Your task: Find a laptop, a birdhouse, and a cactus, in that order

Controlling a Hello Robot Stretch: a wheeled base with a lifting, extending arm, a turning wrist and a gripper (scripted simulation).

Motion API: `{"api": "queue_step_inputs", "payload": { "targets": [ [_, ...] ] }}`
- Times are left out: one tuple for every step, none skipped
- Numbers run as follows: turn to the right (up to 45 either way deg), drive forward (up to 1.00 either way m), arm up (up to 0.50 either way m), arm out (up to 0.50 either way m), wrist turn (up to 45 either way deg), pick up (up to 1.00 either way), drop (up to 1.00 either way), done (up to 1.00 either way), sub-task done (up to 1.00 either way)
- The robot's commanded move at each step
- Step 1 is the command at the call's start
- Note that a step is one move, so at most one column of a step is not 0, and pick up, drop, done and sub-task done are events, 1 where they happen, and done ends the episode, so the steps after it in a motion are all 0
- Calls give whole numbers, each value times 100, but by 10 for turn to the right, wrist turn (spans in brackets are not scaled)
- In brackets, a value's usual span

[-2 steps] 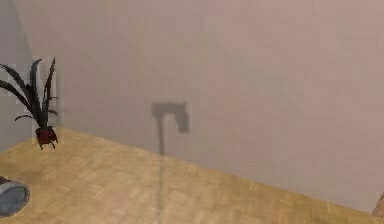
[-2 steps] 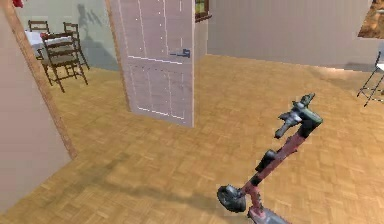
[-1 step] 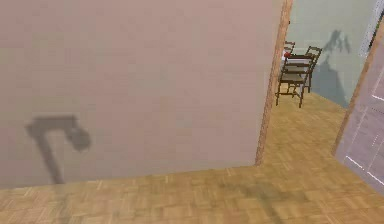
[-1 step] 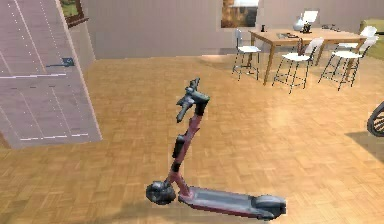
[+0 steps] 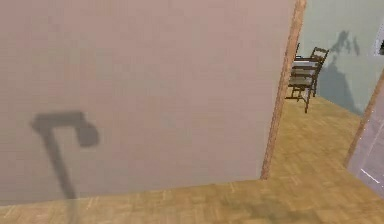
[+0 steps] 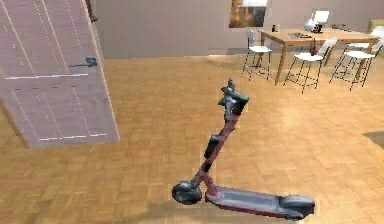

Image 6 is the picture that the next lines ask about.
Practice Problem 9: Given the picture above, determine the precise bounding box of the grey panelled room door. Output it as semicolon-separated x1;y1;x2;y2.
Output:
0;0;121;150

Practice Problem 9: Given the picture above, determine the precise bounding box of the grey round vase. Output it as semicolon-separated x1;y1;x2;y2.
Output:
303;17;316;32

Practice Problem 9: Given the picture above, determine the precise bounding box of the brown framed wall picture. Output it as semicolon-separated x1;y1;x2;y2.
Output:
228;0;269;29

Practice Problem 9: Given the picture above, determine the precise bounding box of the dark flat item on table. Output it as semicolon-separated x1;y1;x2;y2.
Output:
288;31;313;39

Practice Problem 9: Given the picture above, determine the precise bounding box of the white table lamp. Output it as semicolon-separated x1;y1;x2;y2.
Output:
311;10;331;34

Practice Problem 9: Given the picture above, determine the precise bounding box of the dark lever door handle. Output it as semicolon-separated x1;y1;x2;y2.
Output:
69;57;98;68

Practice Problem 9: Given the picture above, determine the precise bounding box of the red and grey kick scooter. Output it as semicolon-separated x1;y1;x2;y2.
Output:
171;77;316;221

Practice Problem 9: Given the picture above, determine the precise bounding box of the white seat wire-leg chair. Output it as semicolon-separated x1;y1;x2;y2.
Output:
283;37;338;95
343;25;384;61
241;29;273;82
328;37;384;92

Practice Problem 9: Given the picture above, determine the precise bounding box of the wooden dining table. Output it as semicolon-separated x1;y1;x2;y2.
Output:
258;27;382;86

